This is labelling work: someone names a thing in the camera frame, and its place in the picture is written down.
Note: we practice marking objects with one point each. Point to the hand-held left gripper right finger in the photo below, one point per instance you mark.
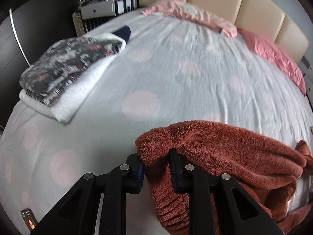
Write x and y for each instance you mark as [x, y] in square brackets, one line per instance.
[174, 173]

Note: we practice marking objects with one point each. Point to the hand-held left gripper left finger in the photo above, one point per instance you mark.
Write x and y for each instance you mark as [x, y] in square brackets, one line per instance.
[141, 176]

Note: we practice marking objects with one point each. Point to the rust fleece garment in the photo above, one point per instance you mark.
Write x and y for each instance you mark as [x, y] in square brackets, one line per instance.
[220, 146]

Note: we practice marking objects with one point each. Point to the polka dot bed sheet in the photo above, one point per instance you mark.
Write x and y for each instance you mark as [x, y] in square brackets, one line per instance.
[171, 78]

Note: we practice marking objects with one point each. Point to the folded white garment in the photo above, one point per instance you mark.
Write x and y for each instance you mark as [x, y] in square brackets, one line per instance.
[80, 93]

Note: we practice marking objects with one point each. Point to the smartphone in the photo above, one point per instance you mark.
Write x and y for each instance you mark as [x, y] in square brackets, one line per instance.
[29, 221]

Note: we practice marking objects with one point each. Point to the folded dark patterned garment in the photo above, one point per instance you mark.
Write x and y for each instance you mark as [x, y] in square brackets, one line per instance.
[68, 63]

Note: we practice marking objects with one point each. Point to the folded navy garment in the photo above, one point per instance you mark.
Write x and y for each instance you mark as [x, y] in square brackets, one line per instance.
[123, 32]

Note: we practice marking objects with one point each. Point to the salmon pink pillow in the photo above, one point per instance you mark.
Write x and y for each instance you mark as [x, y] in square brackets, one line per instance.
[271, 51]

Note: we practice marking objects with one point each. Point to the slatted bedside table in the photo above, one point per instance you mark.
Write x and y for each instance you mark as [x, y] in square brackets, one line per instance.
[78, 24]

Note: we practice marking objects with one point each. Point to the light pink pillow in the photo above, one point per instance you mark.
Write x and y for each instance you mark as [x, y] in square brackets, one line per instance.
[171, 8]

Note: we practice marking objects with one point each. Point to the black white striped box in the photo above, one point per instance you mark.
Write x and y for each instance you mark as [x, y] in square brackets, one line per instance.
[127, 5]

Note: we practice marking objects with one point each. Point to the grey drawer box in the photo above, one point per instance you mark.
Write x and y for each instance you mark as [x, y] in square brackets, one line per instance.
[97, 9]

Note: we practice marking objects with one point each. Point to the dark wardrobe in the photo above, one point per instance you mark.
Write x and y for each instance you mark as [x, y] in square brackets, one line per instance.
[36, 17]

